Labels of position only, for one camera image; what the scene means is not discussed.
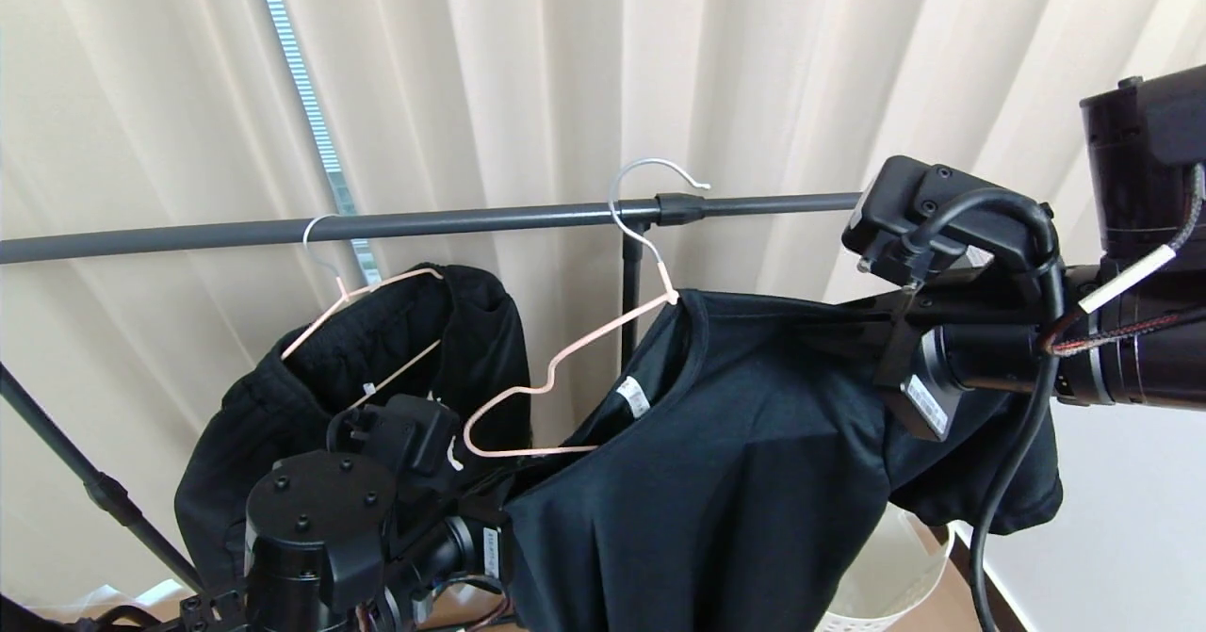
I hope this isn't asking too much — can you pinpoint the black garment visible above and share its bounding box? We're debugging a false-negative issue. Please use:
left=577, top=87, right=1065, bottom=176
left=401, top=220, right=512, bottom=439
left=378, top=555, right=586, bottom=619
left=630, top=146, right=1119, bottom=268
left=174, top=263, right=534, bottom=597
left=499, top=288, right=1065, bottom=632

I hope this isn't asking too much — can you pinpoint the white laundry basket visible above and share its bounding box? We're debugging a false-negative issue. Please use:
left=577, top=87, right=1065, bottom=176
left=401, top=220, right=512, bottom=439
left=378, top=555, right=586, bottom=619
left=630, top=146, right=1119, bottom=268
left=815, top=505, right=958, bottom=632

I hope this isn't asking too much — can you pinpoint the pink clothes hanger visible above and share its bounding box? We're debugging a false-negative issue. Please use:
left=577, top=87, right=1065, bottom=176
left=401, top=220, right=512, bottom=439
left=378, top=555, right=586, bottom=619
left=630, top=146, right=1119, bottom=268
left=281, top=216, right=446, bottom=413
left=462, top=157, right=713, bottom=460

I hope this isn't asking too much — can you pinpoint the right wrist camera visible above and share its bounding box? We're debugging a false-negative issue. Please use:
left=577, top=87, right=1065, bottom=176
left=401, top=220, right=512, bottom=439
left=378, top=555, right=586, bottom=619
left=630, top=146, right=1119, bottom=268
left=841, top=154, right=1067, bottom=332

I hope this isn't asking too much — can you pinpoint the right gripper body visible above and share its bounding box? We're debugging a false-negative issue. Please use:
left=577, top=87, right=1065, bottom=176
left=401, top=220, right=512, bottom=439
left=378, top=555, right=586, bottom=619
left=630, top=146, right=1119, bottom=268
left=872, top=267, right=1103, bottom=444

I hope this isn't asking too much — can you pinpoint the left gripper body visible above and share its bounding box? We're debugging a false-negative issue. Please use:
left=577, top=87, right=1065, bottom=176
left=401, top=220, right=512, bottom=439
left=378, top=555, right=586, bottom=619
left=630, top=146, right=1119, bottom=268
left=413, top=513, right=515, bottom=607

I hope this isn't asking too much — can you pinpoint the black clothes rack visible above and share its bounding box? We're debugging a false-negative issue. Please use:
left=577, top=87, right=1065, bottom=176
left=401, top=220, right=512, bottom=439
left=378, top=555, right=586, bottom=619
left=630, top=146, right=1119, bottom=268
left=0, top=192, right=864, bottom=597

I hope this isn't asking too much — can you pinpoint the black cable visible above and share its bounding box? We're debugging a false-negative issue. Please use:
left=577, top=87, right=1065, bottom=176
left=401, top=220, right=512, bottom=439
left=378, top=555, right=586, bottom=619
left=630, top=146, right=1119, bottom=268
left=969, top=189, right=1067, bottom=632

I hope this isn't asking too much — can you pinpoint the beige curtain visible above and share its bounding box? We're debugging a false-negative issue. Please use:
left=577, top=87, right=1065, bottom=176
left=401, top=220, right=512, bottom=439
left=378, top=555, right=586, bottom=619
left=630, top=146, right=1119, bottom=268
left=0, top=0, right=1206, bottom=614

